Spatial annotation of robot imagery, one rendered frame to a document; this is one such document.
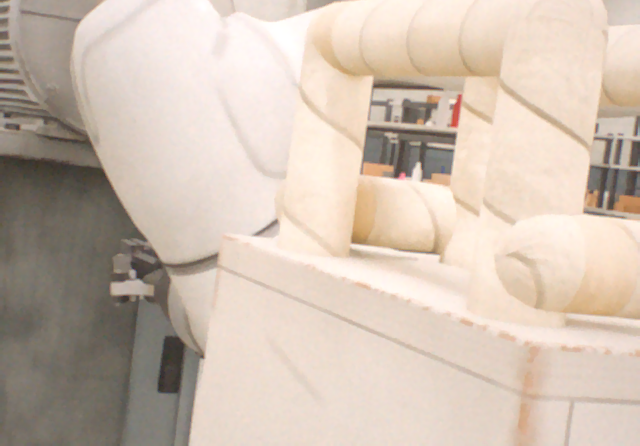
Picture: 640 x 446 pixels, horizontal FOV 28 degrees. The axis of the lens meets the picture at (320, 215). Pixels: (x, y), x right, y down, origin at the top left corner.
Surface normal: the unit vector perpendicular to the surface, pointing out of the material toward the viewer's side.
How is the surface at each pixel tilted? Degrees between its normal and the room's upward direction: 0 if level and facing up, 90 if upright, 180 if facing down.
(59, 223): 90
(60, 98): 113
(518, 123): 90
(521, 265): 101
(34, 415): 90
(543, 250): 79
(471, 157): 90
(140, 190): 121
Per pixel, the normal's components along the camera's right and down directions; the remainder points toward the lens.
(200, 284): -0.52, 0.40
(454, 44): -0.87, 0.37
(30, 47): -0.04, 0.21
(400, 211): 0.41, -0.07
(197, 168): 0.18, 0.26
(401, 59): -0.73, 0.64
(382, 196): 0.41, -0.37
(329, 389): -0.91, -0.10
